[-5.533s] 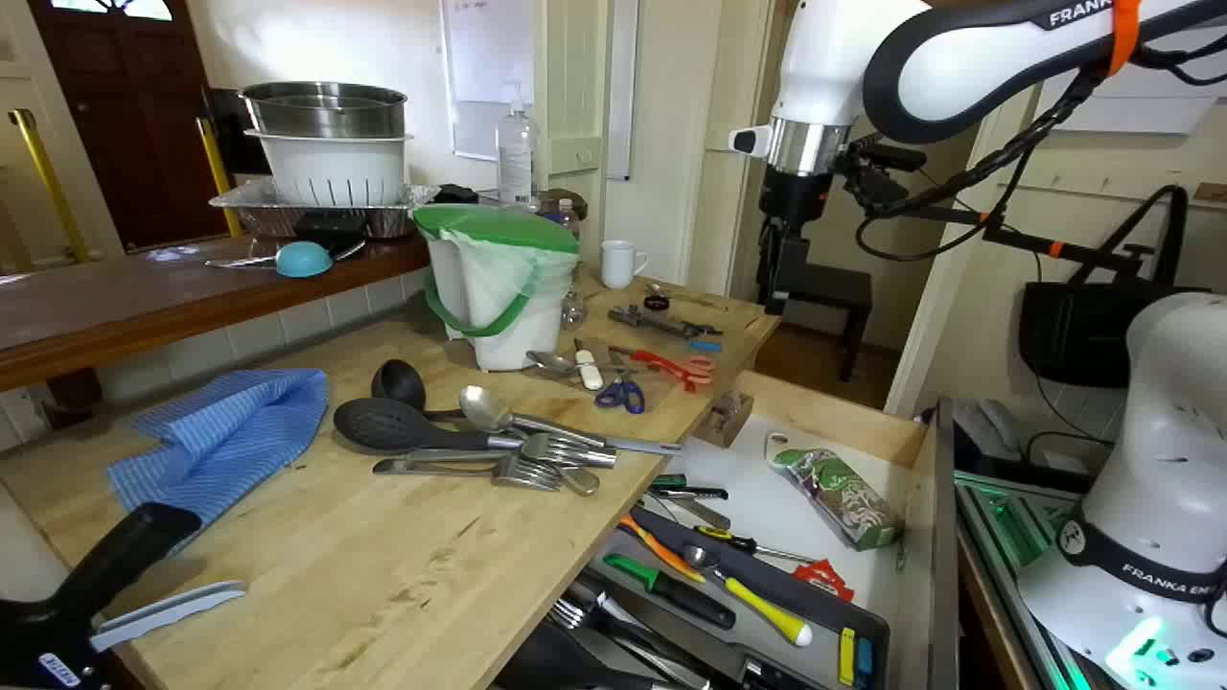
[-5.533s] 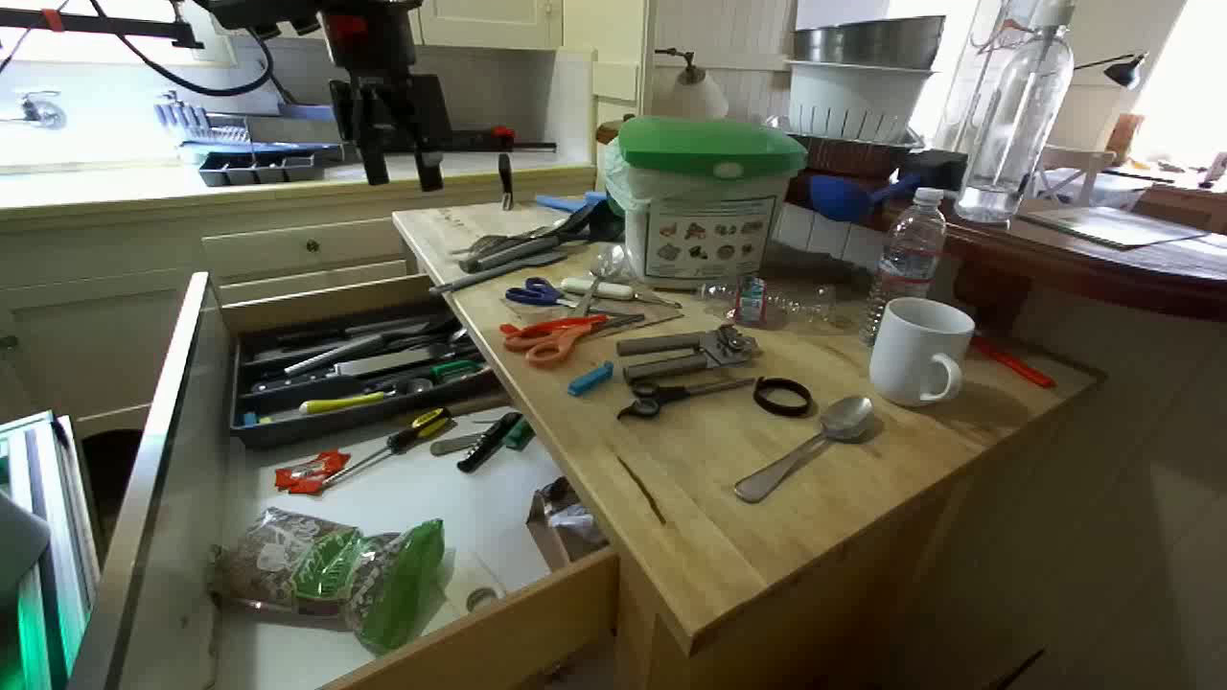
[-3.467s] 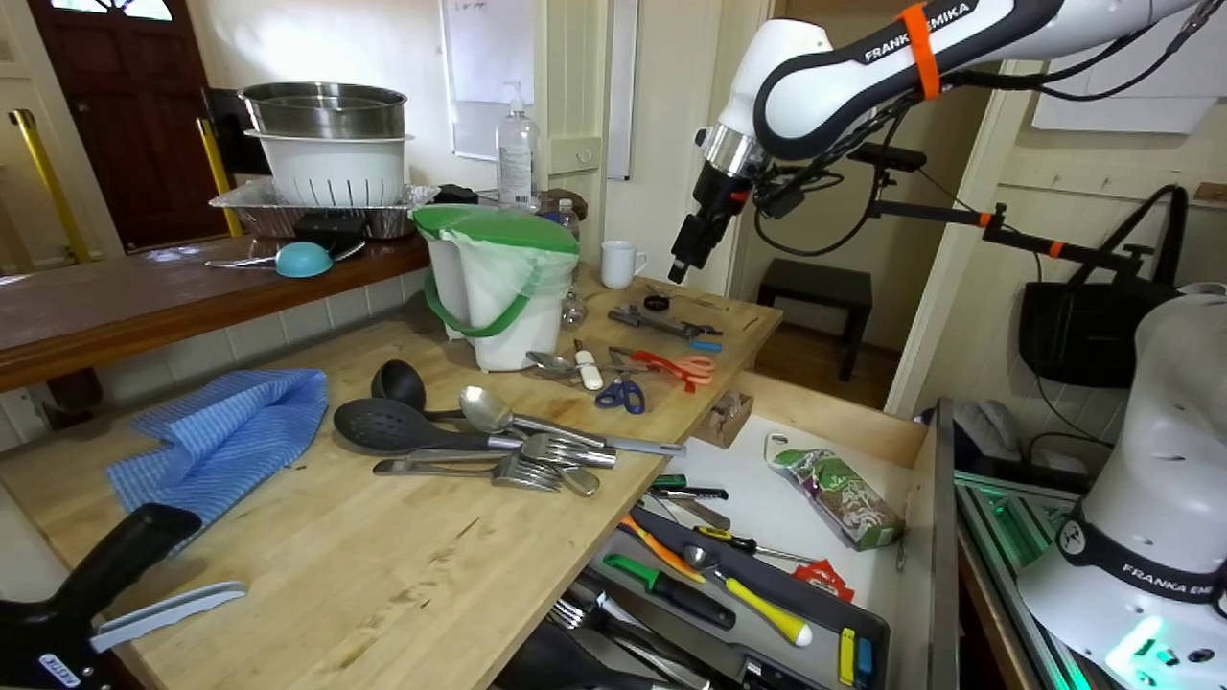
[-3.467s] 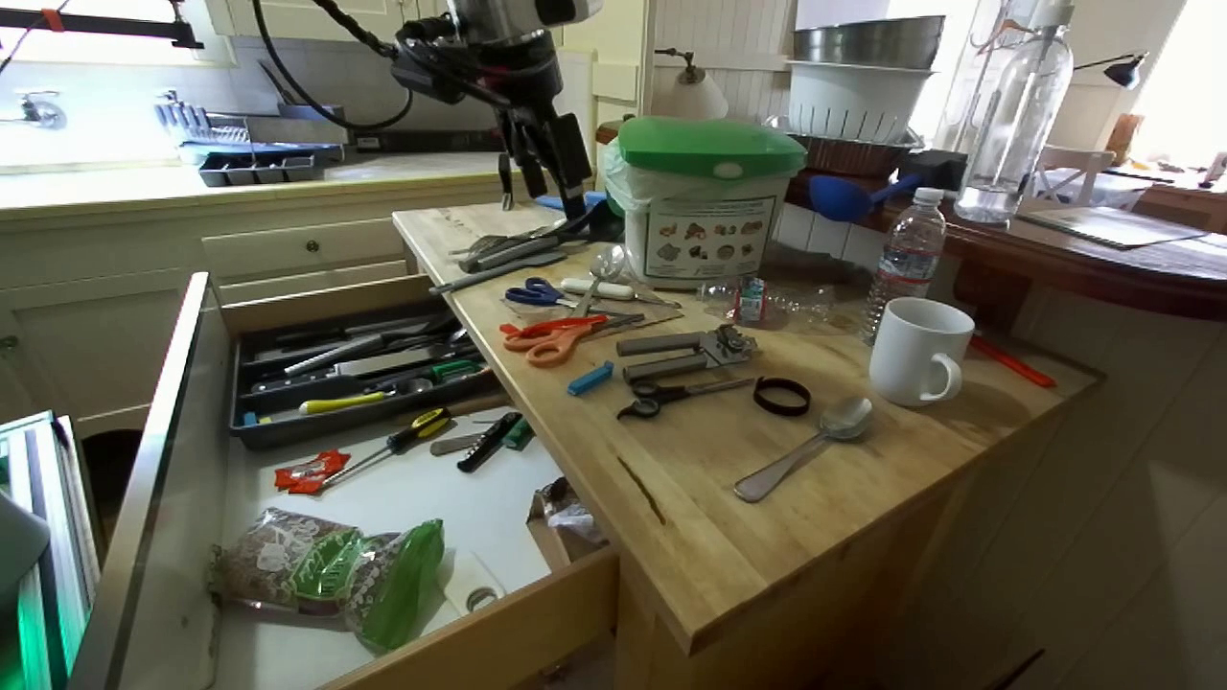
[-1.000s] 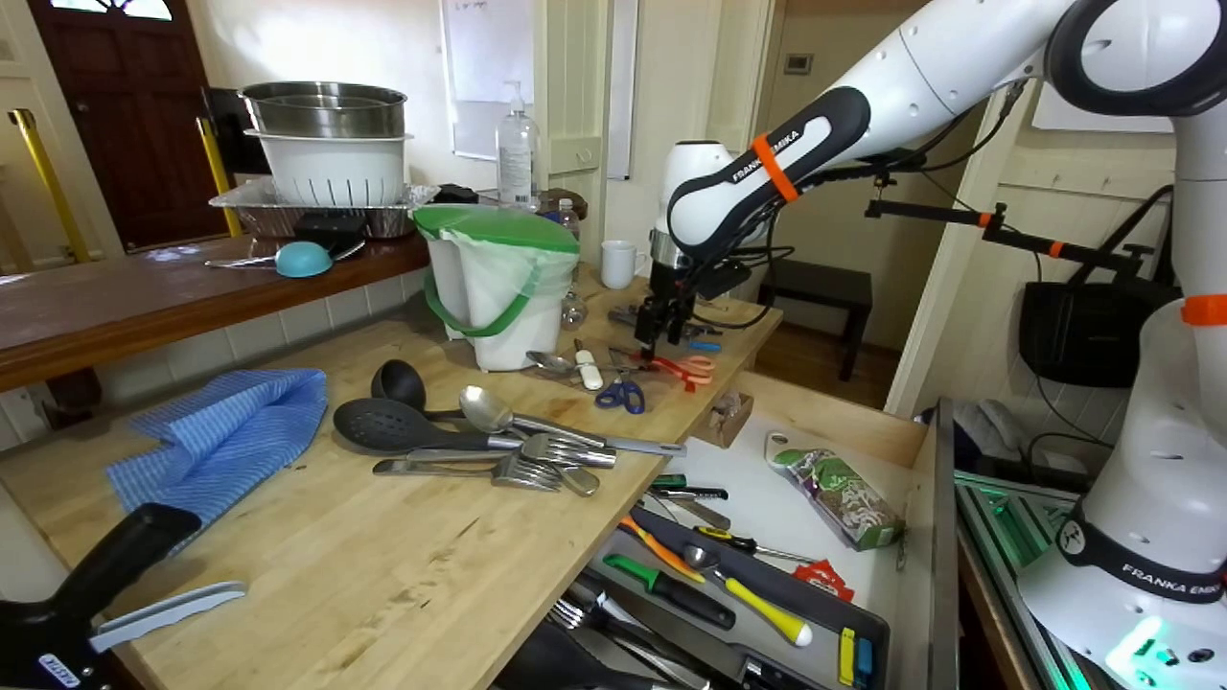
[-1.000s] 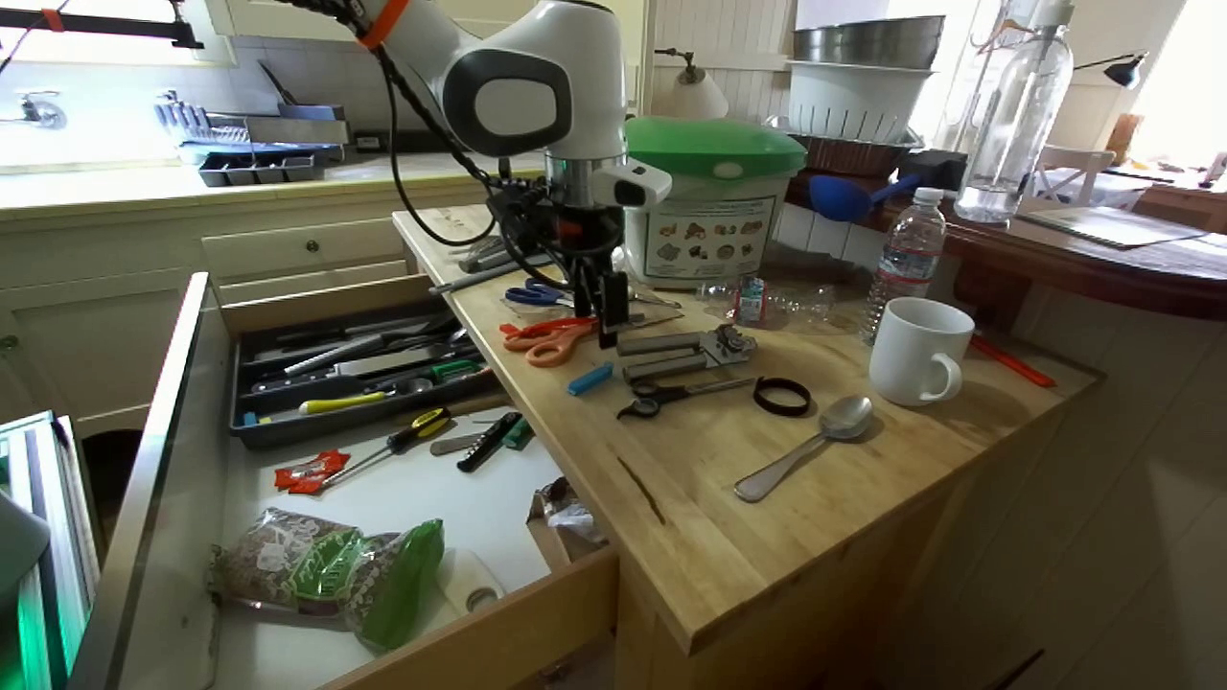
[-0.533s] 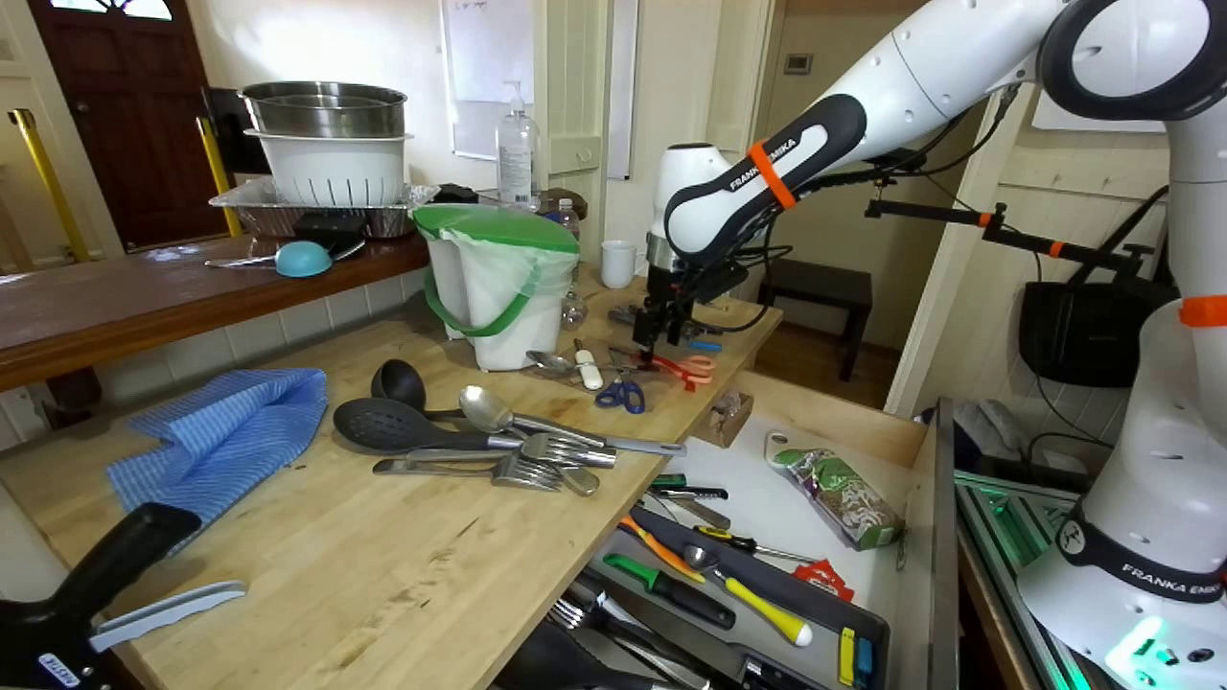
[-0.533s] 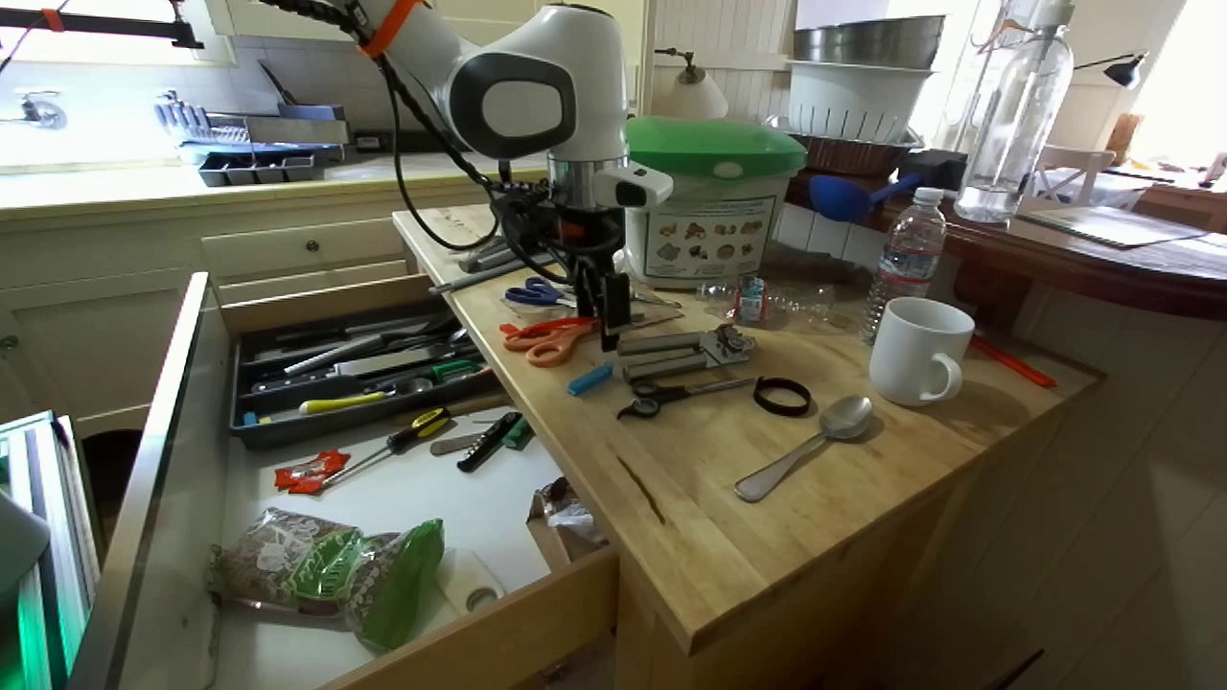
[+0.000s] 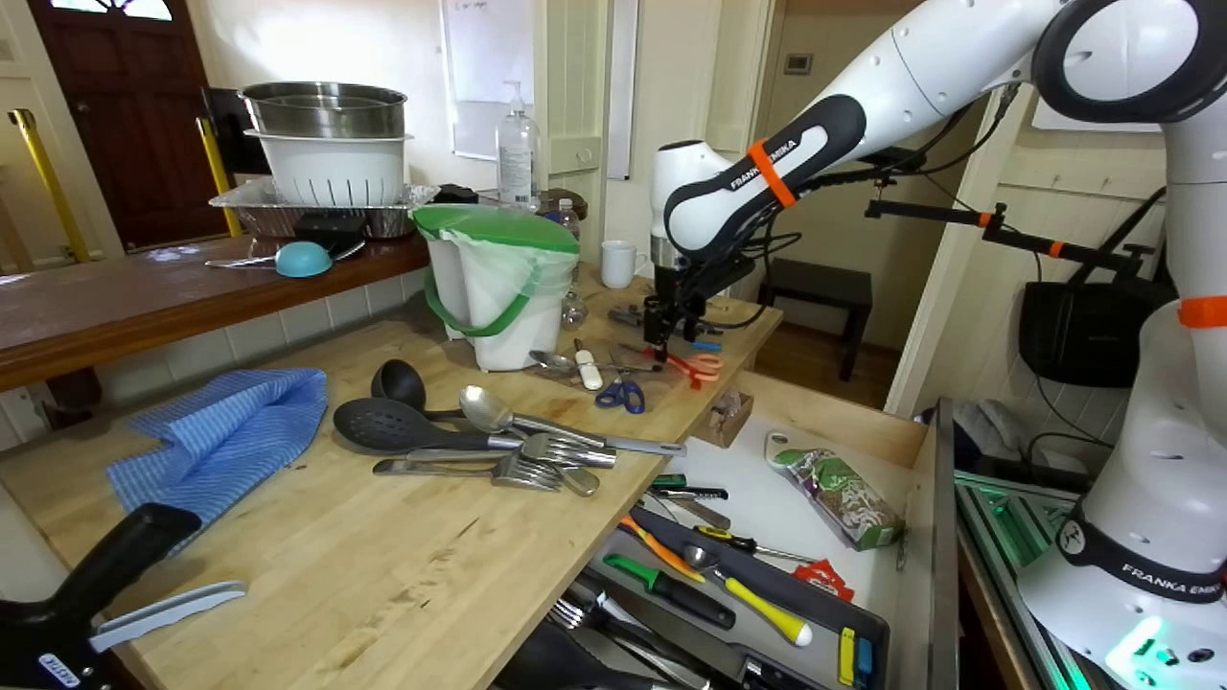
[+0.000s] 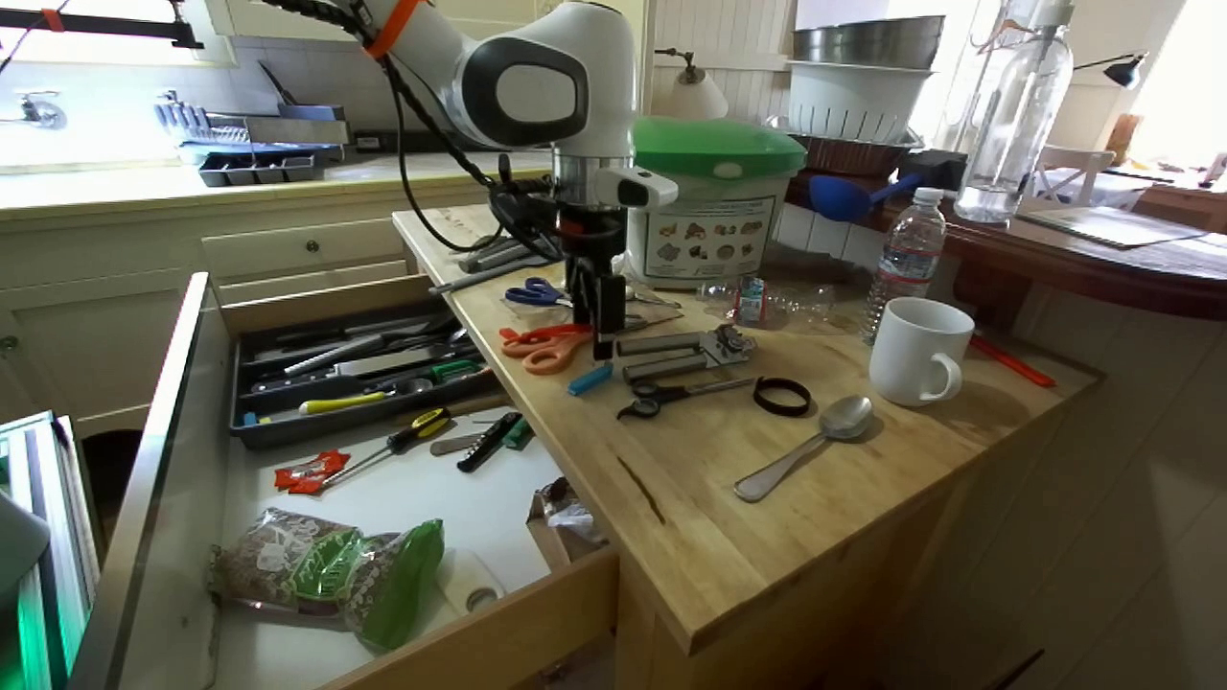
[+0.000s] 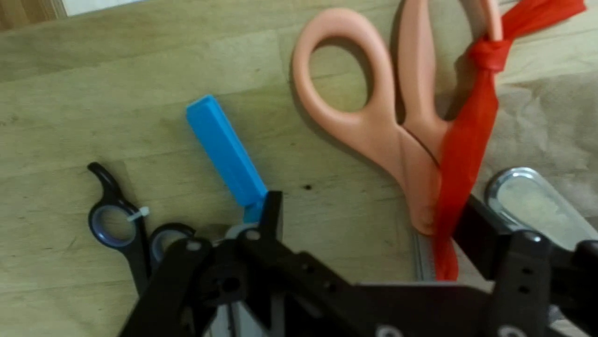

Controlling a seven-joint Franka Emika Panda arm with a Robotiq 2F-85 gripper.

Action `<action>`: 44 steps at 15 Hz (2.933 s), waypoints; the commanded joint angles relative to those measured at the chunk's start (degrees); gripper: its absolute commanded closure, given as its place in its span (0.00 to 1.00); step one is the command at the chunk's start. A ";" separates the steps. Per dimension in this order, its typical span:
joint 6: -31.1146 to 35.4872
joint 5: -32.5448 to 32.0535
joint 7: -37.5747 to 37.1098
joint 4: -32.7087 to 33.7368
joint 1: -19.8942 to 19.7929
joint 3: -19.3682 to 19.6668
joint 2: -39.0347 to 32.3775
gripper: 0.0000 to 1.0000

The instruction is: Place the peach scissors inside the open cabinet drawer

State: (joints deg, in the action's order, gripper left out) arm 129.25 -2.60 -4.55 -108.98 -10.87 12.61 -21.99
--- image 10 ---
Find green handled black tool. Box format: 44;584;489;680
393;358;485;389

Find black handled kitchen knife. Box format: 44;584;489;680
279;324;433;380

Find small cardboard box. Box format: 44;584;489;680
526;477;612;572

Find white kitchen cabinet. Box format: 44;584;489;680
0;170;512;426

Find black cutlery tray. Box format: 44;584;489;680
227;305;510;452

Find metal spoon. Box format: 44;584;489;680
733;390;880;507

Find metal faucet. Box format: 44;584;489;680
10;90;70;133

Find orange strap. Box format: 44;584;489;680
363;0;424;61

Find metal tongs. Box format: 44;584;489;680
428;242;557;300

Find white plastic piece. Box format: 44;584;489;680
437;553;510;622

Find tall clear glass bottle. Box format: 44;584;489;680
954;0;1078;228

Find red plastic packet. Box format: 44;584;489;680
273;450;351;500

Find blue dish rack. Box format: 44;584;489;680
157;93;351;190

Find blue handled scissors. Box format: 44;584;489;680
502;275;572;316

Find aluminium frame stand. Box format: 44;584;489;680
0;412;103;690

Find yellow black screwdriver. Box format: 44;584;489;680
320;402;455;492

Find dark wooden counter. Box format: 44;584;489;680
944;190;1227;324

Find black ring band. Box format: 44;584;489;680
749;376;815;423

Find white bin green lid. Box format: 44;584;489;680
630;114;812;296

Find white table lamp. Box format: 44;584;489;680
650;48;733;126

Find open wooden drawer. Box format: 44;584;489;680
72;268;626;690

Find small glass jar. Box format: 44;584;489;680
733;275;772;330

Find green bag pack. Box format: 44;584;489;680
208;507;451;659

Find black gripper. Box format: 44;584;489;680
557;204;631;365

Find white mug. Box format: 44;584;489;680
866;296;977;412

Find white dish rack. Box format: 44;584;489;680
781;61;944;147

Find blue ladle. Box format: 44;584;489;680
804;170;925;223

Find small black scissors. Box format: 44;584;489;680
612;374;760;423

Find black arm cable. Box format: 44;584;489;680
374;49;566;260

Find yellow handled scoop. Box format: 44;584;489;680
251;389;393;435

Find black desk lamp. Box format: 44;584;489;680
1071;49;1151;93

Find red stick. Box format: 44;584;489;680
968;333;1060;394

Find metal bowl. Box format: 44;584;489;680
789;12;950;71

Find small plastic water bottle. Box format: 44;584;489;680
874;183;954;339

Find peach handled scissors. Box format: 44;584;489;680
495;320;599;376

